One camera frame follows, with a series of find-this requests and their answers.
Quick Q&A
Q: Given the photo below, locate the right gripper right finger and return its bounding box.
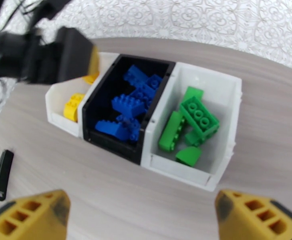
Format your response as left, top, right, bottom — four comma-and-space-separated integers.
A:
215, 189, 292, 240

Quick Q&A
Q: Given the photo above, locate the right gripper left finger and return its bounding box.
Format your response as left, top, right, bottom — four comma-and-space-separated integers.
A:
0, 189, 71, 240

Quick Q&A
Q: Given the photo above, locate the yellow curved lego brick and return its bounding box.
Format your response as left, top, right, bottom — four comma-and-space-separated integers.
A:
63, 93, 86, 122

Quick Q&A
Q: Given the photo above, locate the green curved lego brick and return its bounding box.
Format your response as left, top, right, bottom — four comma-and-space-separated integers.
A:
175, 146, 202, 167

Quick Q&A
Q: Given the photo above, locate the black stapler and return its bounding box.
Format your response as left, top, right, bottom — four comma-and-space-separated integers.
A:
0, 150, 14, 202

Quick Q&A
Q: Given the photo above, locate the white plastic bin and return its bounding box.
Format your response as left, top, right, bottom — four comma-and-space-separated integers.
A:
140, 62, 243, 193
45, 52, 119, 138

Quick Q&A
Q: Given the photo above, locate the black plastic bin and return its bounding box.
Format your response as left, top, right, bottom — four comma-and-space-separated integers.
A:
81, 54, 176, 166

